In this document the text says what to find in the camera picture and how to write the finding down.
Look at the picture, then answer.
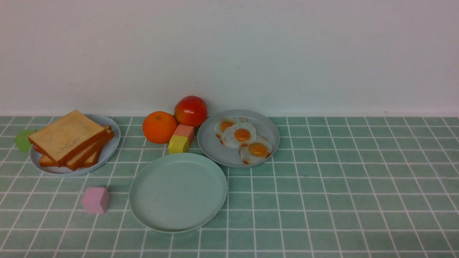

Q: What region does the fried egg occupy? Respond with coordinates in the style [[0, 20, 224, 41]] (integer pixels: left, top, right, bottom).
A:
[[220, 122, 257, 149], [239, 135, 273, 165], [214, 116, 247, 139]]

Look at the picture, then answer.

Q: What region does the toast slice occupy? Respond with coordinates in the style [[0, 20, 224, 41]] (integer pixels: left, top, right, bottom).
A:
[[66, 125, 114, 171], [28, 110, 108, 165], [39, 148, 102, 171]]

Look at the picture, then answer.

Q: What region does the grey egg plate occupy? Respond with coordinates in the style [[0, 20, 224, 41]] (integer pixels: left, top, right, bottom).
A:
[[197, 109, 280, 168]]

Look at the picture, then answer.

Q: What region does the salmon wooden block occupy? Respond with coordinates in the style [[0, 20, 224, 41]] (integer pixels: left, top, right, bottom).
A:
[[174, 124, 195, 147]]

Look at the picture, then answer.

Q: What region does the red tomato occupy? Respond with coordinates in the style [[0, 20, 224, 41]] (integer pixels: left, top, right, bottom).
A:
[[174, 95, 208, 128]]

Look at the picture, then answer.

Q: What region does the yellow wooden block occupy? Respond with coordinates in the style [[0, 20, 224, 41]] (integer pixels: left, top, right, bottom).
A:
[[167, 134, 190, 154]]

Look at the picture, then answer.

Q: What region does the orange fruit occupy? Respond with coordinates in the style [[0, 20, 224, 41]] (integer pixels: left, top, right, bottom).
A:
[[142, 111, 178, 144]]

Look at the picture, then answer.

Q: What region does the green centre plate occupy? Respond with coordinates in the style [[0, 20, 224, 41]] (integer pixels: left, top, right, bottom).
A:
[[128, 153, 228, 233]]

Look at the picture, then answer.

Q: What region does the pink wooden cube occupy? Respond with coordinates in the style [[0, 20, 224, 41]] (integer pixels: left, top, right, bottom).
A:
[[81, 187, 110, 214]]

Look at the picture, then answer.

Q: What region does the light blue bread plate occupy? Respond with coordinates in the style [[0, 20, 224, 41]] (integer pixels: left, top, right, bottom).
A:
[[29, 113, 121, 177]]

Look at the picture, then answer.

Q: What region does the green wooden cube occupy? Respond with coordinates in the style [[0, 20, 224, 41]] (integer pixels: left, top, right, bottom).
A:
[[14, 129, 36, 152]]

